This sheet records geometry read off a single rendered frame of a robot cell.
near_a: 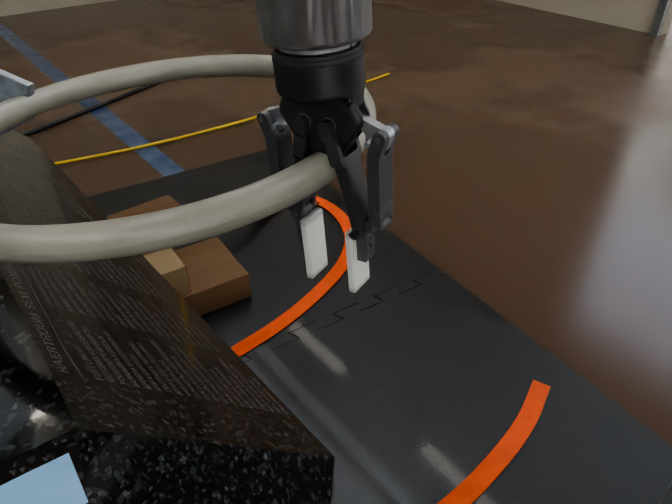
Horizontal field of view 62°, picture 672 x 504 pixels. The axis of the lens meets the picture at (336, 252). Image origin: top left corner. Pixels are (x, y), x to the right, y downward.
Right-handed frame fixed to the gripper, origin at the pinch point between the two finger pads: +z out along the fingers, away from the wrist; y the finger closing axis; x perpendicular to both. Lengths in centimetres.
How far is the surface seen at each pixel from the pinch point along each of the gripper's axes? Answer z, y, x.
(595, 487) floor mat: 84, -28, -49
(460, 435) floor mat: 82, 2, -46
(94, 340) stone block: 5.0, 17.4, 17.8
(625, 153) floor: 87, -2, -232
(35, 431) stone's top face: 0.7, 7.7, 28.7
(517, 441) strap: 82, -10, -51
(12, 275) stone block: 0.2, 27.6, 18.3
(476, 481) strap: 82, -6, -36
